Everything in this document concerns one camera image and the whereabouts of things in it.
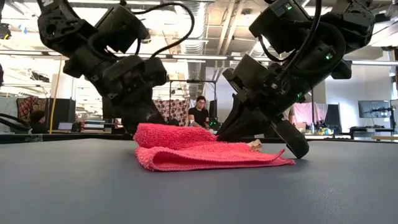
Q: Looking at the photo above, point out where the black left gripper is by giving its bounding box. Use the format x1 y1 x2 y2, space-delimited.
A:
63 54 169 133

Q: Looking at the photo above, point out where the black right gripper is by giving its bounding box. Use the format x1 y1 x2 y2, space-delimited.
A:
216 45 334 159

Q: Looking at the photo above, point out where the pink terry towel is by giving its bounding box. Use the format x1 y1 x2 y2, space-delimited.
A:
132 122 297 172

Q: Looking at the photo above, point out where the person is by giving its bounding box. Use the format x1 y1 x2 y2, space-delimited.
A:
282 105 296 125
29 109 49 134
187 95 210 129

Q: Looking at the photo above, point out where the patterned fabric panel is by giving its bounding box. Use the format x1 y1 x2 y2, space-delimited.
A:
153 99 191 127
16 96 47 122

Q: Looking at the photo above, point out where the pink hanging cloth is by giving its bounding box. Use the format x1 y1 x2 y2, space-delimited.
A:
293 102 329 126

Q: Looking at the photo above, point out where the stack of flat boxes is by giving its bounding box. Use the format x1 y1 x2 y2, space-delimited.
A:
82 119 107 132

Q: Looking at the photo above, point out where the dark screen panel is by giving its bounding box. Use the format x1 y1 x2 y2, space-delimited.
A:
324 103 342 127

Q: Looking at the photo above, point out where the black cabinet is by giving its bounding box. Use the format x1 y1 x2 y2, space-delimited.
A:
46 98 76 130

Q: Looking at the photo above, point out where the yellow pole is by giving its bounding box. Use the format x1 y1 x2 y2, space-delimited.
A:
49 57 63 134

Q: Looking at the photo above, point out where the black desk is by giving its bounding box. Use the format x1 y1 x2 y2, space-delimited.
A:
348 126 398 139

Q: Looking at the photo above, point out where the computer monitor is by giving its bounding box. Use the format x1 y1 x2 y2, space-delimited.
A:
358 100 391 119

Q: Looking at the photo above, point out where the black table frame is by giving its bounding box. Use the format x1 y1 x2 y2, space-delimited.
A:
0 133 398 145

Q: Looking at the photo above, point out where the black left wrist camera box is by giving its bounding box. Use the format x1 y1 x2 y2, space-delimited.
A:
95 4 150 54

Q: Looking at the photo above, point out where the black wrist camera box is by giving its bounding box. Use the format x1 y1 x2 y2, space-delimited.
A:
248 0 313 54
95 4 150 54

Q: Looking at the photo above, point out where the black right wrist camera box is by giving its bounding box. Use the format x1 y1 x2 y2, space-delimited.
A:
248 0 313 54

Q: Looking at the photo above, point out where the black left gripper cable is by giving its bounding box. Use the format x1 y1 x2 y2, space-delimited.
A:
119 0 196 60

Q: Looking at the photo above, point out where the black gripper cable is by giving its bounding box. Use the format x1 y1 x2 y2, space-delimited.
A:
257 0 323 80
119 0 196 60

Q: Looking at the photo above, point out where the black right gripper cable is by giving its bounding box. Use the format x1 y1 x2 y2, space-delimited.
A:
257 0 323 80

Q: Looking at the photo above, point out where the thick black cable loop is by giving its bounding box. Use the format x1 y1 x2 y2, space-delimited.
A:
0 112 32 133

